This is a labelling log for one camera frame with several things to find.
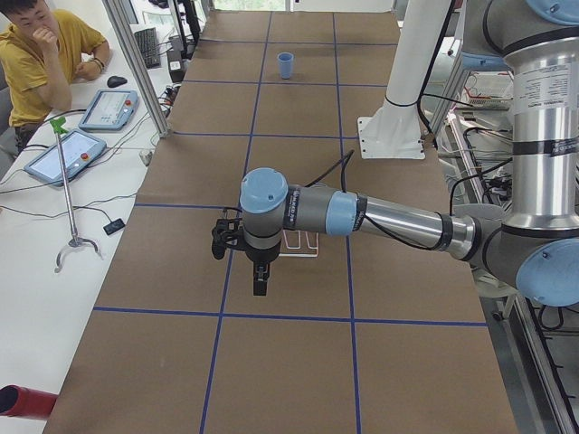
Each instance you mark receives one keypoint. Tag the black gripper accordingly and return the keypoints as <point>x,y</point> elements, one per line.
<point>260,257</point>

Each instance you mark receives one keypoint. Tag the light blue plastic cup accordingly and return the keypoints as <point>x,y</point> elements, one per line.
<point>285,63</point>

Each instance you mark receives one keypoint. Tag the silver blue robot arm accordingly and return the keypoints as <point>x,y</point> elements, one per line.
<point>533,247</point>

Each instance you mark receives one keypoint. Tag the small black device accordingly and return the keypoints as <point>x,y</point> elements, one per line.
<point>114,226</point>

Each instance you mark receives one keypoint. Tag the near blue teach pendant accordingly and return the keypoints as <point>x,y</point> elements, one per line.
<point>79,149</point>

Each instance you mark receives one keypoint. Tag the blue teach pendant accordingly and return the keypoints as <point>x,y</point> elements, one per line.
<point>79,149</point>
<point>109,110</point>

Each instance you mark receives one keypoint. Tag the far blue teach pendant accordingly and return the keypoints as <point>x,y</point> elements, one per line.
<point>109,110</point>

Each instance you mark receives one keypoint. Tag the black computer mouse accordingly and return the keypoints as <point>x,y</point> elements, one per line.
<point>116,81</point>

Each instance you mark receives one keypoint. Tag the metal reacher grabber tool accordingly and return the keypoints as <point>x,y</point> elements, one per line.
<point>76,240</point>

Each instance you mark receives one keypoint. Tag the black keyboard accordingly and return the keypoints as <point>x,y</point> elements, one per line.
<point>148,47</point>

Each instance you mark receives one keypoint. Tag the red cylinder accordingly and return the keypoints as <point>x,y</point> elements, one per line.
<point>22,402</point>

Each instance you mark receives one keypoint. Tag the person in yellow shirt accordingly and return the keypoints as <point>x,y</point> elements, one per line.
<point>42,53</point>

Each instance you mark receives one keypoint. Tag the white wire cup holder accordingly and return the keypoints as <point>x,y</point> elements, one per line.
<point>299,244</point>

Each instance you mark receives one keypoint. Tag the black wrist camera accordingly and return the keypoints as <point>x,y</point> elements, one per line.
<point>227,235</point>

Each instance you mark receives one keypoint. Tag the white camera post with base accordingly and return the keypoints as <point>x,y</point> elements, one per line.
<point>394,132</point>

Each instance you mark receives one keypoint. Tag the aluminium frame post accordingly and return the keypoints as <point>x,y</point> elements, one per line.
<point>119,21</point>

